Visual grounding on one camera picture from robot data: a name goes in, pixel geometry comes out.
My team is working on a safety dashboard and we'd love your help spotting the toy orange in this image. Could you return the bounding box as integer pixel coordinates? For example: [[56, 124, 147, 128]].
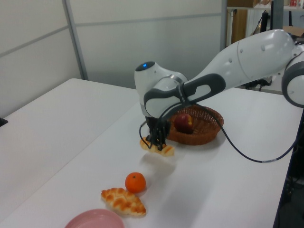
[[124, 171, 146, 193]]

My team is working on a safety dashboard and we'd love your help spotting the braided toy bread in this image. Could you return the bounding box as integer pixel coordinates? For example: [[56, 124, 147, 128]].
[[101, 187, 147, 217]]

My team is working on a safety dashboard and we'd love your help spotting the black control box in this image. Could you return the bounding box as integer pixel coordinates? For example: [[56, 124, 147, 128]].
[[238, 77, 273, 91]]

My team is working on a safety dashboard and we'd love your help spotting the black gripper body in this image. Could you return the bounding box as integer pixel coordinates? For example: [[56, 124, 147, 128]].
[[144, 115, 171, 135]]

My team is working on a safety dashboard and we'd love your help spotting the striped toy bread roll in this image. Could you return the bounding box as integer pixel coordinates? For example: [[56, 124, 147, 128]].
[[139, 137, 175, 157]]

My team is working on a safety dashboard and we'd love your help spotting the red toy apple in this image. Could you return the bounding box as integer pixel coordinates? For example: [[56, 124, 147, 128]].
[[174, 113, 193, 134]]

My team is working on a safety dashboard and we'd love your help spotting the black monitor stand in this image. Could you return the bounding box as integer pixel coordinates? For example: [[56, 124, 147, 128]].
[[260, 10, 269, 34]]

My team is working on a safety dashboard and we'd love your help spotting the pink plate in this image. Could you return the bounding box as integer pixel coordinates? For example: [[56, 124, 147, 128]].
[[64, 208, 126, 228]]

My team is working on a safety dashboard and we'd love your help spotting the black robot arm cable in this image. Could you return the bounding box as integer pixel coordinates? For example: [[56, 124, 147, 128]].
[[139, 83, 304, 164]]

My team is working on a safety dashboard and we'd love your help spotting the brown woven basket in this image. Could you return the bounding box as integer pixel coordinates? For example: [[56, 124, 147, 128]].
[[166, 104, 225, 146]]

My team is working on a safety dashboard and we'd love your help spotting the grey partition post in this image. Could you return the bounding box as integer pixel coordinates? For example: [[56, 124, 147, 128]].
[[62, 0, 89, 81], [219, 0, 229, 50]]

